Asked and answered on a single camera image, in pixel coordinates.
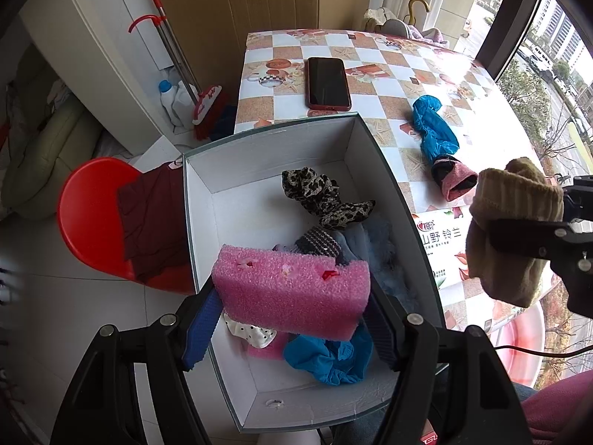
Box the dark blue cloth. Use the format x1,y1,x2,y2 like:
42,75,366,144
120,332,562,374
217,103,238,138

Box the white cabinet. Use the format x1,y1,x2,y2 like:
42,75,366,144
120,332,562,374
19,0,186,156

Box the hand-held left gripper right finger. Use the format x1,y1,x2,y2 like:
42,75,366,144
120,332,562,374
361,282,533,445

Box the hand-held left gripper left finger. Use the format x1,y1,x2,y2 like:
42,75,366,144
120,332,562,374
50,284,225,445

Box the grey white storage box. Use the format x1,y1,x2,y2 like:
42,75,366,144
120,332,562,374
182,112,448,434

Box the black cable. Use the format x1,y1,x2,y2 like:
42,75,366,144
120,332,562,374
493,344,593,361

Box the flower printed carton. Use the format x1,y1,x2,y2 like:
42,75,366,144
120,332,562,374
410,206,473,288

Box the leopard print scrunchie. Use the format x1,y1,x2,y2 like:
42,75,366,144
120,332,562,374
282,167,376,230

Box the white bottle with blue cap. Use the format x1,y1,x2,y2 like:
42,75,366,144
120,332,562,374
158,80,180,127

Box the pink plastic basin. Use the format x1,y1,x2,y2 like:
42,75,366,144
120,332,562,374
493,303,546,375

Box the person's pink clothing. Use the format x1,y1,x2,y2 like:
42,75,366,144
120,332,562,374
523,378,593,445

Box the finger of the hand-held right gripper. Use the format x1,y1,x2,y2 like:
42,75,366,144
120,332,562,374
486,219,587,261

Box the grey chair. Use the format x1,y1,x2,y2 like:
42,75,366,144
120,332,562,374
382,17,411,39

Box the red plastic chair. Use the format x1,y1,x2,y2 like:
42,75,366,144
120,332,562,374
56,158,195,295

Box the smartphone in red case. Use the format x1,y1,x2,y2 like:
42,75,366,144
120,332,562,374
306,57,353,111

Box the dark red cloth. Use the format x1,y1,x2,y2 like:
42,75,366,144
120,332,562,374
116,163,193,283

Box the red mop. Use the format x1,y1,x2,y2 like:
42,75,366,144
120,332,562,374
127,0,230,142

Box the light blue fluffy scrunchie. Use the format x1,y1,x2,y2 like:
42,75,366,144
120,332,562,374
334,218,420,311

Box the yellow umbrella handle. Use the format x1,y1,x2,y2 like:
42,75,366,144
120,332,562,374
402,0,431,26

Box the white detergent bottle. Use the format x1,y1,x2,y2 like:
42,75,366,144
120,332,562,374
173,81,198,120

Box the checkered printed tablecloth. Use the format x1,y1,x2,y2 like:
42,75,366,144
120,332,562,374
234,29,557,334

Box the beige sofa cushion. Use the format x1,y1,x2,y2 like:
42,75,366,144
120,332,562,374
0,97,101,222

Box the pink foam sponge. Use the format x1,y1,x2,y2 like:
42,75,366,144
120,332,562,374
212,244,371,341

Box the lilac cloth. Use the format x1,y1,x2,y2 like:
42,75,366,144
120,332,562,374
418,27,451,48

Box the beige knitted sock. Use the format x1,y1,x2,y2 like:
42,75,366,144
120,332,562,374
466,158,566,307

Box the blue mesh shoe cover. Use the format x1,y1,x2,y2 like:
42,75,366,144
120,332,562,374
411,95,460,164
284,322,375,386

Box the dark window frame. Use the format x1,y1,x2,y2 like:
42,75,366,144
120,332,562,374
477,0,546,80

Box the white polka dot scrunchie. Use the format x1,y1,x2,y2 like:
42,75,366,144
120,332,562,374
223,313,278,349

